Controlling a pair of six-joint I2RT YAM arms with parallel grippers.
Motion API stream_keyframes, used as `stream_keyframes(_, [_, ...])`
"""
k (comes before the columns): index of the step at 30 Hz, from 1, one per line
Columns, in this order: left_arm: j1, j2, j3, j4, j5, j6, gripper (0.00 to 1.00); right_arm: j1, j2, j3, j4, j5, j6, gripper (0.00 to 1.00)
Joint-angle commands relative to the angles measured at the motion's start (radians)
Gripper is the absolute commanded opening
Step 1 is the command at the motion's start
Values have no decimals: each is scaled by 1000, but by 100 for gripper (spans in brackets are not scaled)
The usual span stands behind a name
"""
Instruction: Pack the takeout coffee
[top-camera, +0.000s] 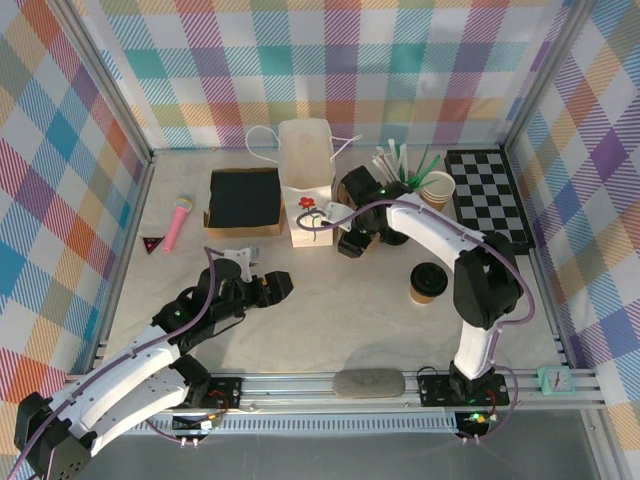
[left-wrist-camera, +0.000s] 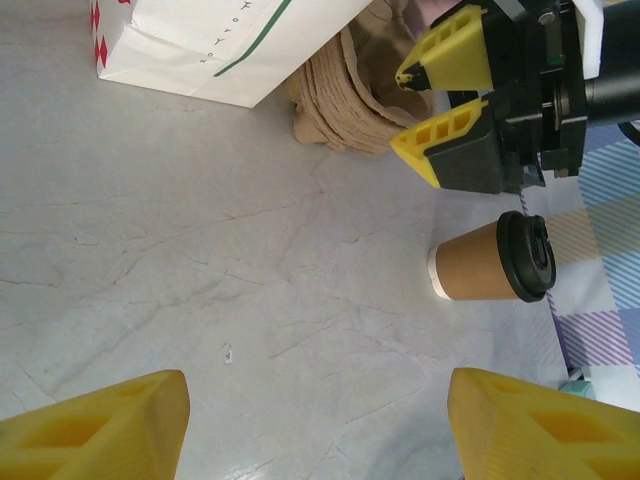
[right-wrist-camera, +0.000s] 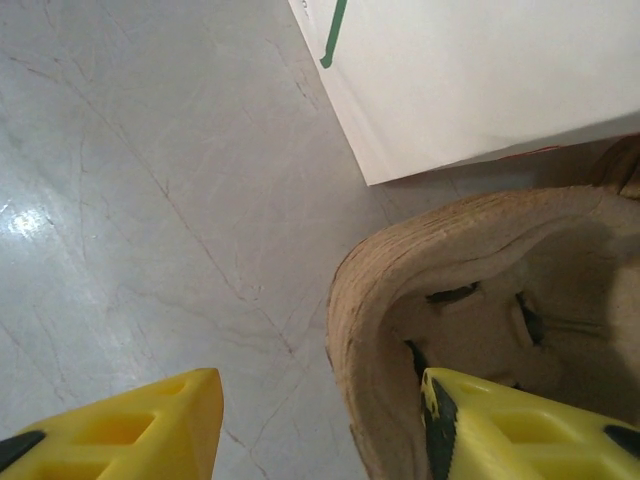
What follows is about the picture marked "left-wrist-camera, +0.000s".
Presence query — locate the pulp cup carrier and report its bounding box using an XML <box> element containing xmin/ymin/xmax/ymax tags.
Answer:
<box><xmin>344</xmin><ymin>0</ymin><xmax>451</xmax><ymax>132</ymax></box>

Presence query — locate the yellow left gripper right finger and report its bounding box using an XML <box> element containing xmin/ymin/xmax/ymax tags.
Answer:
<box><xmin>447</xmin><ymin>367</ymin><xmax>640</xmax><ymax>480</ymax></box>

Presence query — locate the kraft paper coffee cup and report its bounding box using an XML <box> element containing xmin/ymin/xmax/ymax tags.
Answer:
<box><xmin>427</xmin><ymin>219</ymin><xmax>524</xmax><ymax>304</ymax></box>

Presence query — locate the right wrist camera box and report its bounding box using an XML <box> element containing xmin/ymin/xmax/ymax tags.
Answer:
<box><xmin>573</xmin><ymin>0</ymin><xmax>608</xmax><ymax>80</ymax></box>

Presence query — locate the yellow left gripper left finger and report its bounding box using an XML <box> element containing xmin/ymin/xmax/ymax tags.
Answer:
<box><xmin>0</xmin><ymin>368</ymin><xmax>190</xmax><ymax>480</ymax></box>

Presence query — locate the white flower print paper bag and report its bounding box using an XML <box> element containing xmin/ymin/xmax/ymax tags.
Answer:
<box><xmin>88</xmin><ymin>0</ymin><xmax>374</xmax><ymax>109</ymax></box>

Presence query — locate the black plastic cup lid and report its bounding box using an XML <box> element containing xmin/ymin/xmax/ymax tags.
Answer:
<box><xmin>496</xmin><ymin>209</ymin><xmax>557</xmax><ymax>304</ymax></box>

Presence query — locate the teal alarm clock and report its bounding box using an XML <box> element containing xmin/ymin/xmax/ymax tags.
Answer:
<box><xmin>563</xmin><ymin>367</ymin><xmax>599</xmax><ymax>401</ymax></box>

